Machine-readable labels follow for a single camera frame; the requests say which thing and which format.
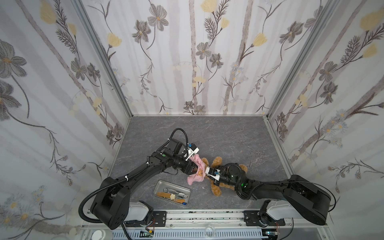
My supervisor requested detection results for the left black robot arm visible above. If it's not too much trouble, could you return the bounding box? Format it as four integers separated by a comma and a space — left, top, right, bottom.
79, 139, 199, 230

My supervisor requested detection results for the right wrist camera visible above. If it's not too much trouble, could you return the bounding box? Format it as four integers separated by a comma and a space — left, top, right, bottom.
205, 167, 221, 181

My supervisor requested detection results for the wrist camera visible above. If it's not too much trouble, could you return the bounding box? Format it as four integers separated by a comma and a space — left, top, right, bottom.
184, 144, 199, 161
205, 167, 221, 181

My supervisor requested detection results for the white round cap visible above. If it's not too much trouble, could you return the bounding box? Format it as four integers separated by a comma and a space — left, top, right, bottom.
91, 230, 113, 240

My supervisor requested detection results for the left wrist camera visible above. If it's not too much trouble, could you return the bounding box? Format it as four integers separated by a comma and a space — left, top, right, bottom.
184, 144, 199, 161

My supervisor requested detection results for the brown teddy bear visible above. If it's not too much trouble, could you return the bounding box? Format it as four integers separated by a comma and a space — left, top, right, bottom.
202, 157, 235, 197

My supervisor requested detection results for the black corrugated cable hose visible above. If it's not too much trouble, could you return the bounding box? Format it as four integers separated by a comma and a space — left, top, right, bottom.
77, 127, 190, 224

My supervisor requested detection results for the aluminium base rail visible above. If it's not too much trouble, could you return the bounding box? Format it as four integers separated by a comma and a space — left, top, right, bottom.
76, 209, 333, 240

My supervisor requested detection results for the metal tray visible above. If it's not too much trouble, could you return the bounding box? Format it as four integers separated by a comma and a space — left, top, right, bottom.
154, 180, 191, 206

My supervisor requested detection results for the pink teddy hoodie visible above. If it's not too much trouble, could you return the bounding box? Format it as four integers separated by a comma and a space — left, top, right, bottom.
187, 154, 208, 186

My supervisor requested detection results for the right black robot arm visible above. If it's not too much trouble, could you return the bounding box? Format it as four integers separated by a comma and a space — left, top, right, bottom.
206, 163, 331, 226

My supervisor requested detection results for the wooden brush in tray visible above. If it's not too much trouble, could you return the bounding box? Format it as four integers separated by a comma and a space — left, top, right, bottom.
156, 192, 187, 206

